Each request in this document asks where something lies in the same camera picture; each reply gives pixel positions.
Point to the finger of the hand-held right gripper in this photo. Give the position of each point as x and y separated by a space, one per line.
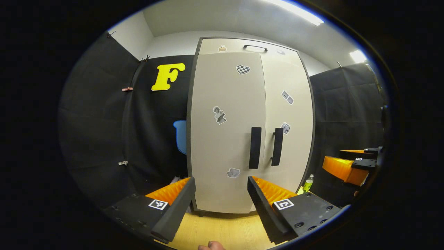
364 164
360 155

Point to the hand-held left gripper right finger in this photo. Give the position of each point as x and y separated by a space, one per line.
267 211

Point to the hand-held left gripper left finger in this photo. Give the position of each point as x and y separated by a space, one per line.
173 215

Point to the white cabinet door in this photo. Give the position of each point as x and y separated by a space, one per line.
225 146
295 146

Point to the white shoe cabinet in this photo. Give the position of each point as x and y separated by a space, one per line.
225 86

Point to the beige cabinet drawer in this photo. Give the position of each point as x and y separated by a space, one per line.
236 47

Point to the green label plastic bottle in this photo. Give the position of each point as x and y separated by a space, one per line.
308 184

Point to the black backdrop cloth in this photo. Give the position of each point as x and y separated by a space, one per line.
347 104
100 132

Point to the small ceiling light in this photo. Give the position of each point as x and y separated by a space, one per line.
358 56

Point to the red cloth clip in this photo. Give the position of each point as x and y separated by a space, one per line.
127 89

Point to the long ceiling light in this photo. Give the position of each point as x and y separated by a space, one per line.
298 12

